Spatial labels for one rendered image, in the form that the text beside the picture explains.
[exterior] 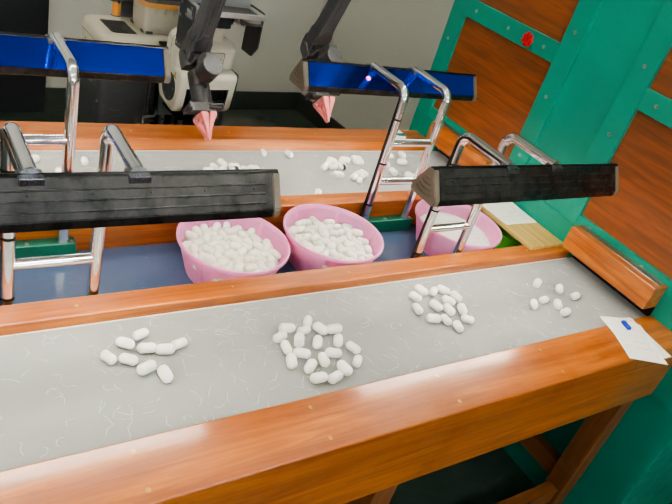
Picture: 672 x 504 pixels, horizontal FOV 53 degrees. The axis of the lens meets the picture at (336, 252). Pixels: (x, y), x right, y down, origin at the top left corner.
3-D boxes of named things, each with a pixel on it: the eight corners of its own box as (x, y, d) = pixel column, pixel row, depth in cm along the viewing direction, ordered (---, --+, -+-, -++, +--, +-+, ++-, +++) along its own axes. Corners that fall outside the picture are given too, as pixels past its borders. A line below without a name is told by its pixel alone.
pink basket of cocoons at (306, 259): (254, 249, 171) (261, 218, 166) (317, 223, 191) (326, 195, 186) (333, 305, 160) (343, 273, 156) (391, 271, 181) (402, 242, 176)
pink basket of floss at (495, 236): (397, 251, 190) (407, 223, 186) (413, 213, 213) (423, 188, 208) (485, 285, 188) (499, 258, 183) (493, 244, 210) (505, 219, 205)
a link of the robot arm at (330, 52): (321, 47, 221) (299, 44, 215) (341, 30, 212) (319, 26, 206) (327, 81, 219) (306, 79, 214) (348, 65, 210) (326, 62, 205)
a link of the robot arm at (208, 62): (205, 55, 194) (177, 52, 189) (222, 35, 186) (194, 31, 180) (212, 93, 193) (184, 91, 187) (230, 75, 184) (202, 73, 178)
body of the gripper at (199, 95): (225, 109, 188) (221, 84, 189) (191, 107, 182) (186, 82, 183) (216, 118, 193) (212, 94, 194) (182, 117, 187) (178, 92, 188)
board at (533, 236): (458, 191, 214) (460, 188, 214) (491, 190, 223) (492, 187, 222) (529, 250, 193) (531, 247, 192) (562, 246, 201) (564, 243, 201)
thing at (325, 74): (288, 79, 176) (294, 52, 172) (459, 91, 210) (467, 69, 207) (302, 92, 170) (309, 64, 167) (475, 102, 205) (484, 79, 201)
